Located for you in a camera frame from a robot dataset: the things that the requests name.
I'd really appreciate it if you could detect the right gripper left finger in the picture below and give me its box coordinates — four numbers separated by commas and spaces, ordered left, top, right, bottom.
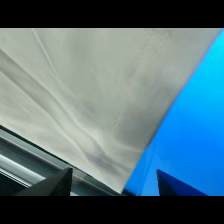
13, 166, 74, 197

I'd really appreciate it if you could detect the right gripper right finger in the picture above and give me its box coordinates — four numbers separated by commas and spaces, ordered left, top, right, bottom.
156, 168, 208, 197

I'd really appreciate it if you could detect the white garment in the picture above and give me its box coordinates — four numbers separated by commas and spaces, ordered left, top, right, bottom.
0, 28, 223, 194

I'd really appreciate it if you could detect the silver frame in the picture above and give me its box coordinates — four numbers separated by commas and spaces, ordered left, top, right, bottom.
0, 124, 123, 197

